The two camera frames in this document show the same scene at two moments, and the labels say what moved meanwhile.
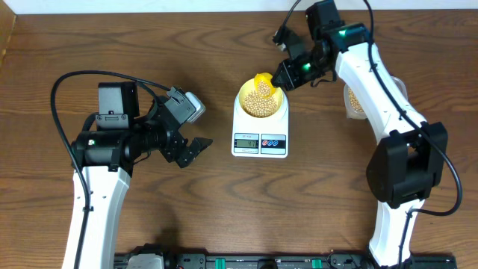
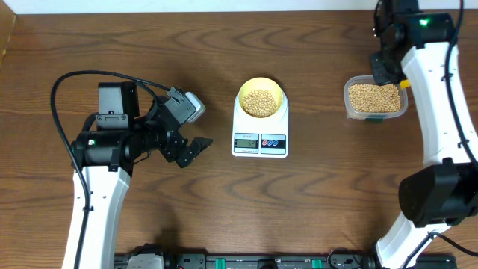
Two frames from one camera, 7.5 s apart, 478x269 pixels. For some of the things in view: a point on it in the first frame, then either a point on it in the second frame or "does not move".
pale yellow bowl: (257, 105) does not move
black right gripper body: (299, 71) -> (385, 69)
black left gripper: (171, 149) does not move
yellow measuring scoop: (264, 76) -> (405, 83)
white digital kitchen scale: (261, 137) does not move
